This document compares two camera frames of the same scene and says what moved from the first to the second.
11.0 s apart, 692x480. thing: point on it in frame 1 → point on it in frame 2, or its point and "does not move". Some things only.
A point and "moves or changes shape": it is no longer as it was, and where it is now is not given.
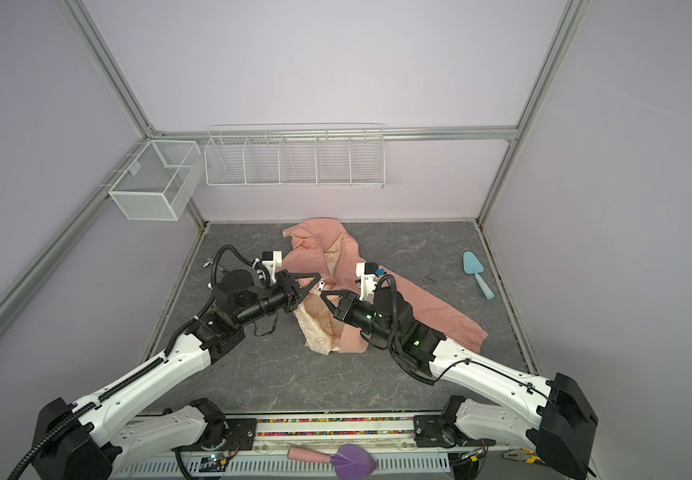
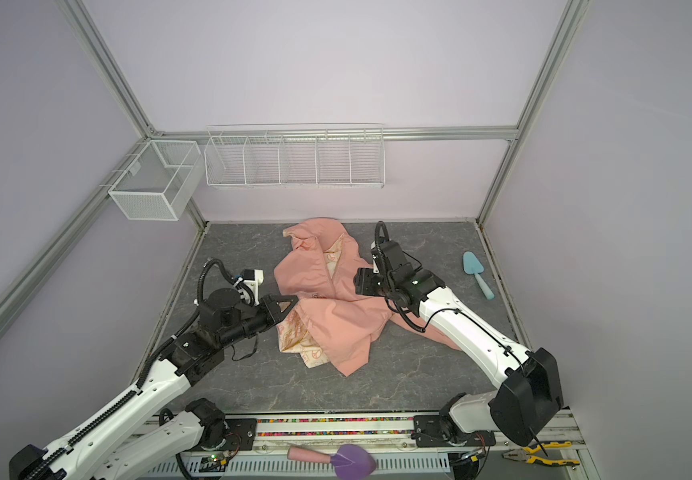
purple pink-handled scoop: (350, 462) does not move
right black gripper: (350, 310) → (364, 285)
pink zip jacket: (324, 248) moves or changes shape
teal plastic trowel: (472, 265) does not move
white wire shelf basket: (302, 155) does not move
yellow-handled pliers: (523, 455) does not move
